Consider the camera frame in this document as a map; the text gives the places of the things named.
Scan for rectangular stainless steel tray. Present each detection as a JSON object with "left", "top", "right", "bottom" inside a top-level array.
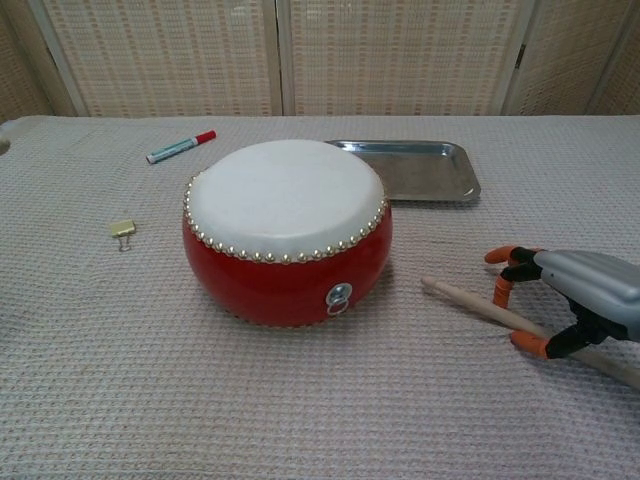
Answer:
[{"left": 323, "top": 139, "right": 482, "bottom": 204}]

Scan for beige woven tablecloth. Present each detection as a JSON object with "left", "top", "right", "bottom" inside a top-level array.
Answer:
[{"left": 0, "top": 114, "right": 640, "bottom": 480}]

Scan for red drum with white skin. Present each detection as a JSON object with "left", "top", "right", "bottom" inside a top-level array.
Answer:
[{"left": 181, "top": 139, "right": 394, "bottom": 331}]

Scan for marker pen with red cap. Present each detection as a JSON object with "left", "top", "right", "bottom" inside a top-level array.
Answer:
[{"left": 145, "top": 129, "right": 218, "bottom": 165}]

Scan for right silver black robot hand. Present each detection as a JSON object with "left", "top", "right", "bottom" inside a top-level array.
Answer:
[{"left": 483, "top": 244, "right": 640, "bottom": 361}]

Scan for woven bamboo folding screen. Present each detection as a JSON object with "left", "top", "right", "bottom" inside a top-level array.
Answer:
[{"left": 0, "top": 0, "right": 640, "bottom": 124}]

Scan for yellow binder clip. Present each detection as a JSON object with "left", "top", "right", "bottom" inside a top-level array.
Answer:
[{"left": 110, "top": 218, "right": 139, "bottom": 253}]

